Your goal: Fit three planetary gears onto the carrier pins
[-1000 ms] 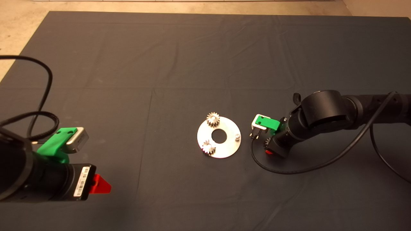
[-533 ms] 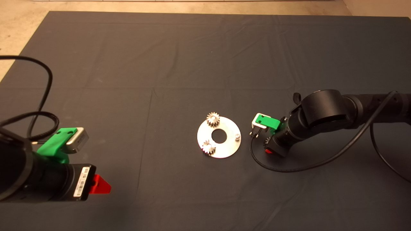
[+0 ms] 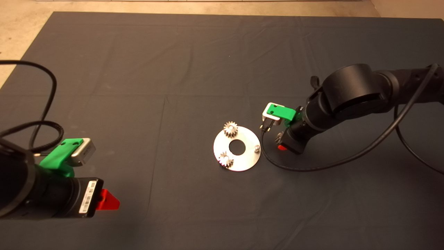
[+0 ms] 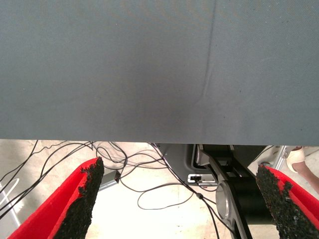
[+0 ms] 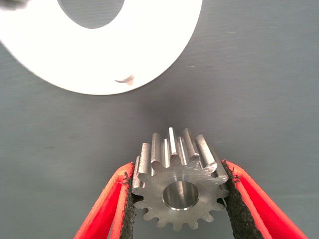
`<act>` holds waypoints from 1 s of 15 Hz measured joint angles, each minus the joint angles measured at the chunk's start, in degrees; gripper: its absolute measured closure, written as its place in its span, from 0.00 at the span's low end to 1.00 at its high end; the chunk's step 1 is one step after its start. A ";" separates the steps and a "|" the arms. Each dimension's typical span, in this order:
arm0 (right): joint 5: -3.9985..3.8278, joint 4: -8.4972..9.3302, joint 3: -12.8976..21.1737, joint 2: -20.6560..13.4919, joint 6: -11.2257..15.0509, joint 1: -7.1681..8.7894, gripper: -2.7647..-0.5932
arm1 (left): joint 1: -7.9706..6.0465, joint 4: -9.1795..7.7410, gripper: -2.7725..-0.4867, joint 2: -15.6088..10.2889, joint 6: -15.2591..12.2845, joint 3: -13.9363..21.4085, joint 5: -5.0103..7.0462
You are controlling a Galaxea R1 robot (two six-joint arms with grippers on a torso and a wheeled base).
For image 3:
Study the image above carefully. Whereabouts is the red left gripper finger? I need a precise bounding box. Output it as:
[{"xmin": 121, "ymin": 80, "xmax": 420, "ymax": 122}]
[{"xmin": 96, "ymin": 189, "xmax": 120, "ymax": 211}]

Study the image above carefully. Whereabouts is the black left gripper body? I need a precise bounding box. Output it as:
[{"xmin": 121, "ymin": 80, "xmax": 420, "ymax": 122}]
[{"xmin": 69, "ymin": 178, "xmax": 104, "ymax": 218}]

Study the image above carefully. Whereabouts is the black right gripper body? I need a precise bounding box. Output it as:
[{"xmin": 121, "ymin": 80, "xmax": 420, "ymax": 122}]
[{"xmin": 280, "ymin": 128, "xmax": 308, "ymax": 155}]

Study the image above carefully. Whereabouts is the round metal carrier plate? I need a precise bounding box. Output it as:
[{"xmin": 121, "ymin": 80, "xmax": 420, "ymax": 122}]
[{"xmin": 213, "ymin": 126, "xmax": 261, "ymax": 172}]

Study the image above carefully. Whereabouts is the dark grey table cloth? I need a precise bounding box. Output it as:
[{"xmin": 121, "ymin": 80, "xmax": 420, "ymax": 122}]
[{"xmin": 0, "ymin": 12, "xmax": 444, "ymax": 250}]

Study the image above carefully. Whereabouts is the green right camera mount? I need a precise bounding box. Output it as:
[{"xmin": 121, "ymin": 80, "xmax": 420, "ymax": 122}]
[{"xmin": 267, "ymin": 103, "xmax": 303, "ymax": 127}]

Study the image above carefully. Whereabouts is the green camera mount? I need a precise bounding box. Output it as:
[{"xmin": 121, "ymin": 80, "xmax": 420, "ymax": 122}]
[
  {"xmin": 39, "ymin": 138, "xmax": 84, "ymax": 177},
  {"xmin": 267, "ymin": 103, "xmax": 303, "ymax": 127}
]

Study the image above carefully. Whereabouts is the black right camera cable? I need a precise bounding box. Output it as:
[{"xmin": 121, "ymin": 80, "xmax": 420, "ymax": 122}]
[{"xmin": 260, "ymin": 64, "xmax": 444, "ymax": 176}]

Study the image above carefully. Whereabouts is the black camera cable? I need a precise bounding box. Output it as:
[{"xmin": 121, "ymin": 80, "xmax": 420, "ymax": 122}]
[
  {"xmin": 260, "ymin": 64, "xmax": 444, "ymax": 176},
  {"xmin": 0, "ymin": 61, "xmax": 65, "ymax": 155}
]

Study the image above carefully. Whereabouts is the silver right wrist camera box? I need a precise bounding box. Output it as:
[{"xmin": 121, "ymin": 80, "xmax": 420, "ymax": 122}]
[{"xmin": 262, "ymin": 102, "xmax": 285, "ymax": 122}]

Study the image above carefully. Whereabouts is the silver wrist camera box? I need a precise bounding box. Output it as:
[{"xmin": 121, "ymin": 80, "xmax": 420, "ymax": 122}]
[
  {"xmin": 71, "ymin": 138, "xmax": 96, "ymax": 167},
  {"xmin": 262, "ymin": 102, "xmax": 285, "ymax": 122}
]

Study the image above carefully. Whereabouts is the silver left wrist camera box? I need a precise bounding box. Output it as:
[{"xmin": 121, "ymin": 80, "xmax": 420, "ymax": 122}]
[{"xmin": 71, "ymin": 138, "xmax": 96, "ymax": 167}]

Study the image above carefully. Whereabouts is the green left camera mount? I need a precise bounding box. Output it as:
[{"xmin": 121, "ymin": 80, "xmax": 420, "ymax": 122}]
[{"xmin": 39, "ymin": 138, "xmax": 84, "ymax": 177}]

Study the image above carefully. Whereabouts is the black left camera cable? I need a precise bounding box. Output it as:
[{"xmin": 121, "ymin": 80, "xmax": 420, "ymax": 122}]
[{"xmin": 0, "ymin": 61, "xmax": 65, "ymax": 155}]

